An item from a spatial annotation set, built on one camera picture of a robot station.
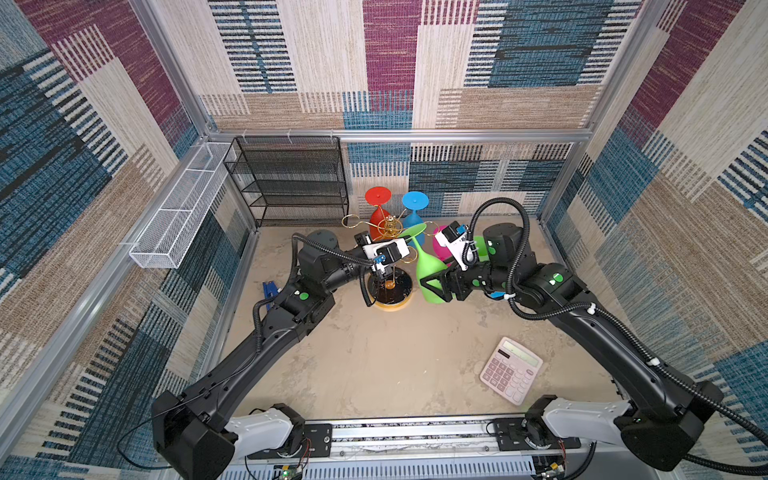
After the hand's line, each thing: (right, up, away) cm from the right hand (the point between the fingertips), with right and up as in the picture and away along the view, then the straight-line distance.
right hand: (433, 279), depth 67 cm
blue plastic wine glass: (-3, +20, +16) cm, 26 cm away
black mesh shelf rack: (-45, +32, +44) cm, 70 cm away
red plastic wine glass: (-13, +22, +18) cm, 31 cm away
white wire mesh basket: (-77, +13, +26) cm, 82 cm away
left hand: (-6, +11, -5) cm, 14 cm away
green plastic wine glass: (-2, +3, -2) cm, 4 cm away
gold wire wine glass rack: (-9, -8, +31) cm, 34 cm away
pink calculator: (+23, -26, +15) cm, 38 cm away
